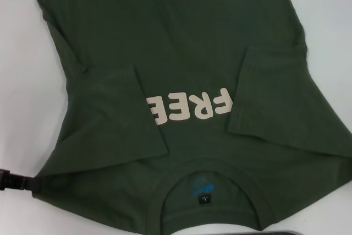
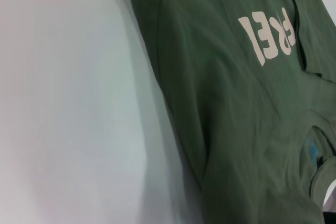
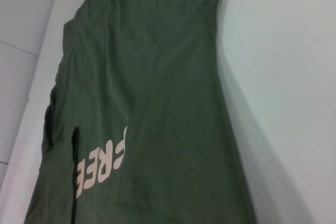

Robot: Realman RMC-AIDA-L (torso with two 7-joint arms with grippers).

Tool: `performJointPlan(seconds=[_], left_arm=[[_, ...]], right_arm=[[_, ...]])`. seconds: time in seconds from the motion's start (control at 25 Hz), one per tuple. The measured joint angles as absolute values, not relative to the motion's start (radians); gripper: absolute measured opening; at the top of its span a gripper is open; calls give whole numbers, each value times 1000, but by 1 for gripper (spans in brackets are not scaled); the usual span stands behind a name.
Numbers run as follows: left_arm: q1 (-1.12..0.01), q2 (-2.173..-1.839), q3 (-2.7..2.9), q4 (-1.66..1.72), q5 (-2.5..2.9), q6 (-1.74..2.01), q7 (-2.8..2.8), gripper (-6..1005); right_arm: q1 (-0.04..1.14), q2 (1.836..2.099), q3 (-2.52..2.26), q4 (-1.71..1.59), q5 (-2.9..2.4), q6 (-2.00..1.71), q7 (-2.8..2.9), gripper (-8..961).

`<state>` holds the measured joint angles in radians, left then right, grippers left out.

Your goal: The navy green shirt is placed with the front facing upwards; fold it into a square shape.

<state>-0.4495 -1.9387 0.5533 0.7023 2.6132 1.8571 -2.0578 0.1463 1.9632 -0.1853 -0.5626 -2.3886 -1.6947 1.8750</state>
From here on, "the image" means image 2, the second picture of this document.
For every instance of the dark green FREE T-shirt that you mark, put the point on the dark green FREE T-shirt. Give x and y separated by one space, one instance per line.
236 103

